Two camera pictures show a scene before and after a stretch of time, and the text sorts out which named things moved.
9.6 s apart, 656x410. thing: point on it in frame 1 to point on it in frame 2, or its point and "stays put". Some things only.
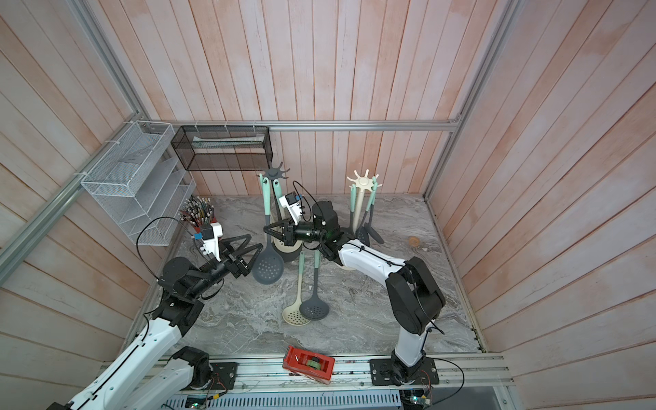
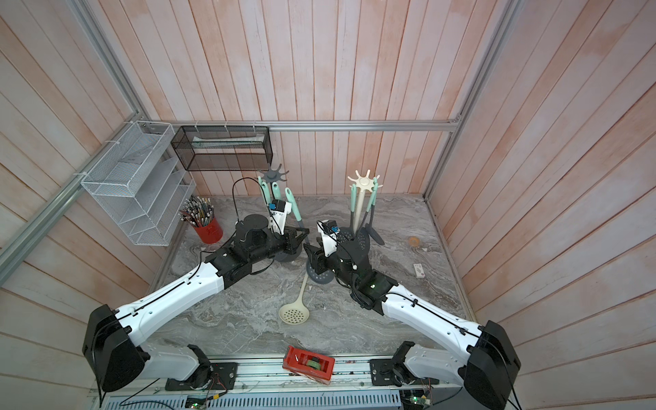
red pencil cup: [197, 212] stays put
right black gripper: [291, 231] to [319, 261]
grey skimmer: [314, 308] to [328, 275]
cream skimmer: [264, 189] stays put
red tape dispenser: [312, 365] stays put
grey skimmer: [368, 226] stays put
